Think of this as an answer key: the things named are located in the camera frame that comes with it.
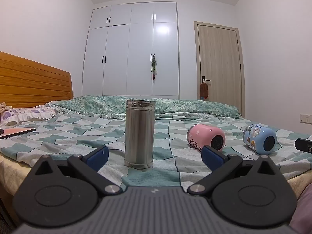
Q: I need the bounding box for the pink cloth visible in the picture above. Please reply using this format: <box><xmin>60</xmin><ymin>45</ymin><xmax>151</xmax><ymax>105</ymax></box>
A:
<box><xmin>289</xmin><ymin>183</ymin><xmax>312</xmax><ymax>234</ymax></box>

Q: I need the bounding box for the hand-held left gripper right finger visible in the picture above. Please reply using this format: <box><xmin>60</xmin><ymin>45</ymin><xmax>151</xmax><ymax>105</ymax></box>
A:
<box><xmin>186</xmin><ymin>145</ymin><xmax>283</xmax><ymax>197</ymax></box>

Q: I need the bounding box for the white wardrobe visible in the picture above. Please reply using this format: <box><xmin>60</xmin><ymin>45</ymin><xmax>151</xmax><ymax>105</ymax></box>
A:
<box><xmin>82</xmin><ymin>2</ymin><xmax>180</xmax><ymax>97</ymax></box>

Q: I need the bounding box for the beige mattress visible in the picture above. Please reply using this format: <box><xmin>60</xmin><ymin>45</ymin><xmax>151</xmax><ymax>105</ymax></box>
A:
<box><xmin>0</xmin><ymin>150</ymin><xmax>312</xmax><ymax>200</ymax></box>

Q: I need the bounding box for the wooden headboard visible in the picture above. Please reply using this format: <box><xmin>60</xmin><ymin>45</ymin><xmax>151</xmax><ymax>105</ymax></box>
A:
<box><xmin>0</xmin><ymin>52</ymin><xmax>73</xmax><ymax>109</ymax></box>

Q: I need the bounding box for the green hanging ornament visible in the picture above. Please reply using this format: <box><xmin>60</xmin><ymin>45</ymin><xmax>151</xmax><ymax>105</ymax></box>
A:
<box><xmin>151</xmin><ymin>57</ymin><xmax>159</xmax><ymax>81</ymax></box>

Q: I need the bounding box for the stainless steel cup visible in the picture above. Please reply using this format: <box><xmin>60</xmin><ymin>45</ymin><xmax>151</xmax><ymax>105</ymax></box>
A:
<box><xmin>124</xmin><ymin>99</ymin><xmax>156</xmax><ymax>169</ymax></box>

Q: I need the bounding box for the light wooden door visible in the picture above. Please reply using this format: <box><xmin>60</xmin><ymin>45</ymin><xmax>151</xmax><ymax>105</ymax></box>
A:
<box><xmin>194</xmin><ymin>21</ymin><xmax>245</xmax><ymax>117</ymax></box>

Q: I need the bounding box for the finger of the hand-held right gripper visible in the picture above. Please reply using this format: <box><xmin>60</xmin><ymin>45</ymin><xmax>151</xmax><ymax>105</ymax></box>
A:
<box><xmin>294</xmin><ymin>138</ymin><xmax>312</xmax><ymax>154</ymax></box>

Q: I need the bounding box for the green floral quilt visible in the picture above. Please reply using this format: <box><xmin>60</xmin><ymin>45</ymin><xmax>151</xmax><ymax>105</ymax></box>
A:
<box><xmin>47</xmin><ymin>95</ymin><xmax>242</xmax><ymax>120</ymax></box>

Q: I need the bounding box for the light blue cartoon cup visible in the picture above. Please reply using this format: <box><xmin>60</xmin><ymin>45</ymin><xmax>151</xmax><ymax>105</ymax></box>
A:
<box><xmin>242</xmin><ymin>124</ymin><xmax>277</xmax><ymax>155</ymax></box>

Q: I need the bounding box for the pink flat book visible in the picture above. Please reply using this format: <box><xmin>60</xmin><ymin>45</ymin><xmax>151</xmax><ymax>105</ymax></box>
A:
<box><xmin>0</xmin><ymin>127</ymin><xmax>37</xmax><ymax>140</ymax></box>

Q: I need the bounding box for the pink cup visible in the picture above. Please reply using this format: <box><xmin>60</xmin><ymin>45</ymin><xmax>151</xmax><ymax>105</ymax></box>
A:
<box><xmin>187</xmin><ymin>123</ymin><xmax>226</xmax><ymax>152</ymax></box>

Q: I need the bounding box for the green checkered bed sheet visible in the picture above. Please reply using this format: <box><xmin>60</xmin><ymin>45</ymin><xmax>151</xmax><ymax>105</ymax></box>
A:
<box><xmin>0</xmin><ymin>113</ymin><xmax>312</xmax><ymax>193</ymax></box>

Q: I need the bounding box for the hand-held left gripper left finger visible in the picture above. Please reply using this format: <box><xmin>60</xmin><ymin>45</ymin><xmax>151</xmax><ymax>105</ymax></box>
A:
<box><xmin>29</xmin><ymin>145</ymin><xmax>123</xmax><ymax>197</ymax></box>

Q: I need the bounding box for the purple floral pillow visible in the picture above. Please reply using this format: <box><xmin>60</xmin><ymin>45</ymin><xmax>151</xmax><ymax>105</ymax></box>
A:
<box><xmin>0</xmin><ymin>106</ymin><xmax>58</xmax><ymax>125</ymax></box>

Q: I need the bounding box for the brown hanging pouch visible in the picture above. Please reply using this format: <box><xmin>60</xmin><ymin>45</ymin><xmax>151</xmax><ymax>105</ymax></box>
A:
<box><xmin>199</xmin><ymin>82</ymin><xmax>209</xmax><ymax>98</ymax></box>

